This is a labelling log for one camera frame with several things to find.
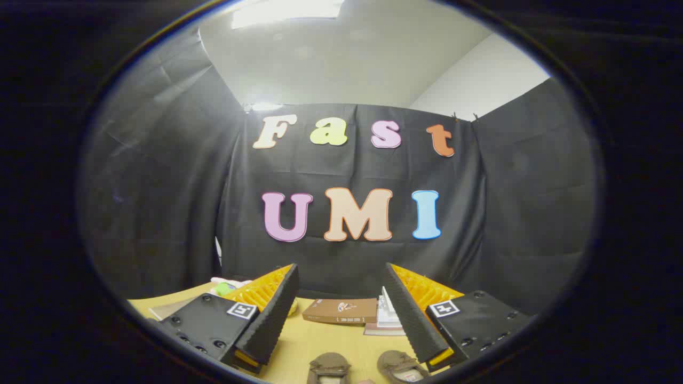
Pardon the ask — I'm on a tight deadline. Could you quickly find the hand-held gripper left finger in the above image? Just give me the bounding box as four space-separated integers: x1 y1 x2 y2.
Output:
158 263 300 374

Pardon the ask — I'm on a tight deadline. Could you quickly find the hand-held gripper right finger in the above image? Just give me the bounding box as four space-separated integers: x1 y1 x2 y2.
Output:
382 262 534 373

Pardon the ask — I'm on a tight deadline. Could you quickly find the brown fuzzy shoe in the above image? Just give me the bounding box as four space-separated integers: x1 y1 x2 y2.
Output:
376 349 428 384
307 352 353 384

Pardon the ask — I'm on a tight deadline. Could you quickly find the thick white book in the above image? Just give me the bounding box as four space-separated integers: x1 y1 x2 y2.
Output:
376 304 403 328

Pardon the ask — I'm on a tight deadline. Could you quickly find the pinkish brown book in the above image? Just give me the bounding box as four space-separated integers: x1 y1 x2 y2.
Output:
364 323 407 337

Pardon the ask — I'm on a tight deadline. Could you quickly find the pink and white plush toy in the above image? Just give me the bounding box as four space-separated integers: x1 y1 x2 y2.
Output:
210 277 253 298

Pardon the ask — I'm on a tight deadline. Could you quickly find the black backdrop cloth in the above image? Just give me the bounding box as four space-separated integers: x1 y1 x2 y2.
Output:
77 26 598 316

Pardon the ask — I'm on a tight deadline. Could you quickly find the ceiling light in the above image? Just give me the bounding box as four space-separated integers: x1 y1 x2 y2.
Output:
231 0 345 30

